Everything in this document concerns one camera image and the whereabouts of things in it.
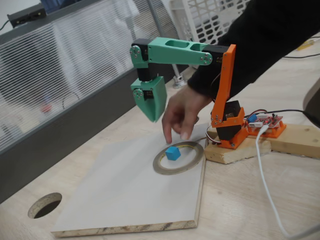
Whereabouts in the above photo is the blue cube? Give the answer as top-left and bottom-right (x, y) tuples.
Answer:
(164, 146), (181, 162)

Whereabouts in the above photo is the forearm in black sleeve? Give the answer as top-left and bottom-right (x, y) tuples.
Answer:
(187, 0), (320, 102)

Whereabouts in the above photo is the bare human hand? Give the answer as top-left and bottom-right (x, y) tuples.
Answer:
(161, 83), (214, 145)

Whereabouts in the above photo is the metal partition foot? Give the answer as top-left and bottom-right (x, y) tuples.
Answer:
(173, 63), (188, 89)

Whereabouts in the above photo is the ribbed glass desk partition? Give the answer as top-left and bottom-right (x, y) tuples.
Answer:
(0, 0), (187, 205)

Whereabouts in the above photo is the white plastic lattice basket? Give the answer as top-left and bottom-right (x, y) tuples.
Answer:
(169, 0), (251, 48)

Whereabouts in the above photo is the white particleboard panel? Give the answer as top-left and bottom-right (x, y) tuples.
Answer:
(50, 123), (209, 238)

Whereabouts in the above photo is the wooden base block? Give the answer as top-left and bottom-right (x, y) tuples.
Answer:
(203, 124), (272, 165)

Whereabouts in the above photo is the red controller circuit board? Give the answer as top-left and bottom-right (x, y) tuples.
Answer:
(246, 113), (285, 130)

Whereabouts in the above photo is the black device on partition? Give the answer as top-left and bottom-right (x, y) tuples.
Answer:
(6, 2), (47, 28)

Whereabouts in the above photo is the long wooden plank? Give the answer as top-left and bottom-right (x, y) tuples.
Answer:
(268, 123), (320, 160)

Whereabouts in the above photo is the blurred dark grey object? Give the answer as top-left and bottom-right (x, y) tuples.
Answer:
(302, 77), (320, 126)

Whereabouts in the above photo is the tricolour servo wire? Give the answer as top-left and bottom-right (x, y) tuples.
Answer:
(205, 124), (223, 147)

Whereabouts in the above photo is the grey ring of tape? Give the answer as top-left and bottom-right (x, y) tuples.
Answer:
(152, 141), (205, 176)

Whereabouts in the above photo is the white USB cable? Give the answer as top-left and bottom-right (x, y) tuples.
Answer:
(255, 124), (301, 240)

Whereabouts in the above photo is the orange circuit board mount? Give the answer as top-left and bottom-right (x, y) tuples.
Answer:
(246, 121), (287, 139)

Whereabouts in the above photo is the thin black desk cable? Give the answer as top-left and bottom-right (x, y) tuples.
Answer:
(282, 52), (320, 60)

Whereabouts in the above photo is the black power cable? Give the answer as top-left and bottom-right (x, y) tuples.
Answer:
(243, 109), (320, 123)

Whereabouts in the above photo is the yellow handled screwdriver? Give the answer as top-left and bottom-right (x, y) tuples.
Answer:
(296, 39), (316, 51)

